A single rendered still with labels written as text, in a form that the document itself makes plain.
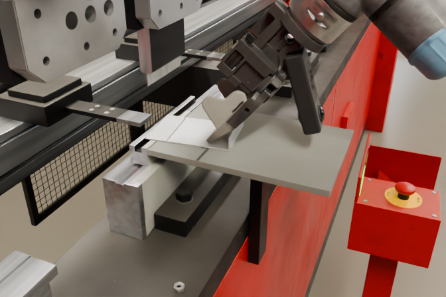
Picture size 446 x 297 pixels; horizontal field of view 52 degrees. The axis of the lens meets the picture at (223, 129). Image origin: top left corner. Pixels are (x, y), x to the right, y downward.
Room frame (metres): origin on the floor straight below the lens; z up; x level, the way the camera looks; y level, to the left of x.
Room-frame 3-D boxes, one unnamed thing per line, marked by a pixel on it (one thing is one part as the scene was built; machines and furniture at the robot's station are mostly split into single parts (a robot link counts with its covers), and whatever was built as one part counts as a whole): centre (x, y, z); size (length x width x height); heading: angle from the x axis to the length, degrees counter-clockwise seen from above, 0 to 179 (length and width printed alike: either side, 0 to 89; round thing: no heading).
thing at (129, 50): (1.04, 0.11, 1.01); 0.26 x 0.12 x 0.05; 67
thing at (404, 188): (0.77, -0.36, 0.79); 0.04 x 0.04 x 0.04
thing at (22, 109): (0.72, 0.24, 1.01); 0.26 x 0.12 x 0.05; 67
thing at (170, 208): (0.68, 0.02, 0.89); 0.30 x 0.05 x 0.03; 157
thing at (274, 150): (0.61, -0.05, 1.00); 0.26 x 0.18 x 0.01; 67
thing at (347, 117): (1.54, -0.46, 0.58); 0.15 x 0.02 x 0.07; 157
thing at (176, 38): (0.66, 0.09, 1.13); 0.10 x 0.02 x 0.10; 157
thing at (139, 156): (0.68, 0.08, 0.98); 0.20 x 0.03 x 0.03; 157
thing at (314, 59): (1.20, -0.20, 0.89); 0.30 x 0.05 x 0.03; 157
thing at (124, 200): (0.72, 0.07, 0.92); 0.39 x 0.06 x 0.10; 157
